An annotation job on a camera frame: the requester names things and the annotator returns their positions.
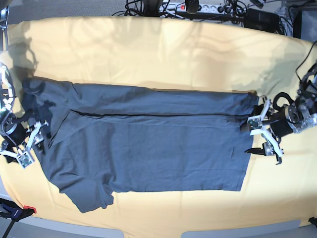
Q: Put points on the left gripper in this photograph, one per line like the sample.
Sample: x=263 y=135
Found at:
x=274 y=115

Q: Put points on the white power strip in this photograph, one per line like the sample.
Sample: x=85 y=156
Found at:
x=180 y=8

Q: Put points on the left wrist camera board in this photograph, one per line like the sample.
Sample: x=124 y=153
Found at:
x=254 y=124

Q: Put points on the blue clamp with red pad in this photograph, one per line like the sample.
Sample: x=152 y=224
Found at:
x=10 y=210

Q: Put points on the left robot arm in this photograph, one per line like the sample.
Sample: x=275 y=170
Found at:
x=303 y=111

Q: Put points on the black clamp right edge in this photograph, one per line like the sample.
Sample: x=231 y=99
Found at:
x=313 y=221

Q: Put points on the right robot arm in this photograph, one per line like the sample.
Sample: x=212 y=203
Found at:
x=7 y=99

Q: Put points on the yellow table cloth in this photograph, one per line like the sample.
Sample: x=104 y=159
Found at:
x=170 y=54

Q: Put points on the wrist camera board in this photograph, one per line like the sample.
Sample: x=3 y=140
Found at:
x=25 y=159
x=254 y=124

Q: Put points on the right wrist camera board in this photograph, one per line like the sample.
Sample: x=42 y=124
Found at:
x=25 y=159

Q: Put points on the black power adapter box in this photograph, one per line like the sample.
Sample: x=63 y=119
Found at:
x=261 y=18

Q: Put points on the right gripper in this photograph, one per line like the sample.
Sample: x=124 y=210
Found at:
x=19 y=139

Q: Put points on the blue-grey T-shirt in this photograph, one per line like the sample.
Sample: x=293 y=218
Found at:
x=102 y=139

